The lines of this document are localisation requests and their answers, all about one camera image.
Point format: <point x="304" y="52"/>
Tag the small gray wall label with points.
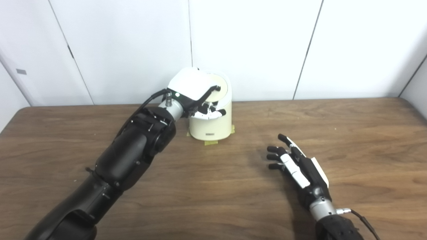
<point x="21" y="71"/>

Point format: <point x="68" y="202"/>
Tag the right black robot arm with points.
<point x="337" y="226"/>

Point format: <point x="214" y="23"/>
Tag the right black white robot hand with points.
<point x="307" y="173"/>

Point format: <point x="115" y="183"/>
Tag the black wall panel hinge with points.
<point x="70" y="52"/>

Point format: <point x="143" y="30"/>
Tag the cream plastic bin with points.
<point x="213" y="126"/>

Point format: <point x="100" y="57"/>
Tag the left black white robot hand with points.
<point x="190" y="83"/>

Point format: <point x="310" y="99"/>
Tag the cream round bin lid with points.
<point x="222" y="88"/>

